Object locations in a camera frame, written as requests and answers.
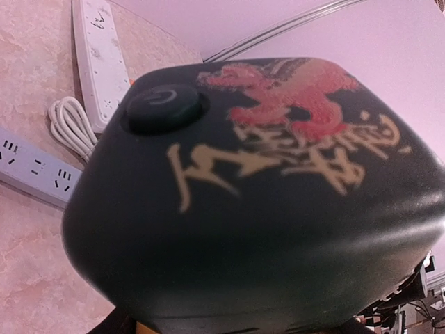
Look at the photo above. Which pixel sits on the long white power strip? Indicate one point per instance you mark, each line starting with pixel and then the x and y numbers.
pixel 102 71

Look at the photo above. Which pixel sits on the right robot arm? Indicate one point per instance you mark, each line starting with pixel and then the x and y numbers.
pixel 413 304

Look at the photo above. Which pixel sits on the yellow cube socket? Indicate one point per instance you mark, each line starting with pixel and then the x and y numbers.
pixel 142 329

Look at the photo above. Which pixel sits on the right aluminium frame post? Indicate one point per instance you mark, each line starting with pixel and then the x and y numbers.
pixel 280 28

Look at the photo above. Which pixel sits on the light blue power strip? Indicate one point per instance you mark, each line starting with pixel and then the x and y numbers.
pixel 35 172

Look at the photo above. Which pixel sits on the dark green cube socket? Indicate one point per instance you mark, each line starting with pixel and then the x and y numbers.
pixel 257 196

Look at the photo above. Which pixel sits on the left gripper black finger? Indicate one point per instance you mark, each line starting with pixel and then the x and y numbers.
pixel 117 322

